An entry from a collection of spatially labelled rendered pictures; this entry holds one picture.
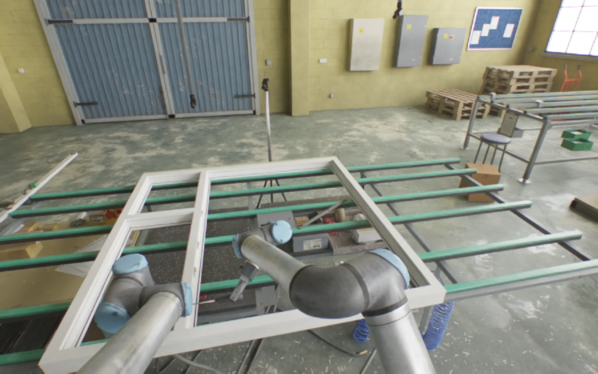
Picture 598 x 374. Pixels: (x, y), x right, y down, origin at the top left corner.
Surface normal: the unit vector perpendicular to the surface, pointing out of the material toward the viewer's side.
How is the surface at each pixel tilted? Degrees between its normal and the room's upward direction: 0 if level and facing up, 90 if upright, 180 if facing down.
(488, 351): 0
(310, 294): 55
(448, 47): 90
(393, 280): 50
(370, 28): 90
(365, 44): 90
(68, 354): 0
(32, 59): 90
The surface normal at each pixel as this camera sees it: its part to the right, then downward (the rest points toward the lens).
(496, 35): 0.18, 0.47
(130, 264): -0.02, -0.92
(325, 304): -0.30, 0.13
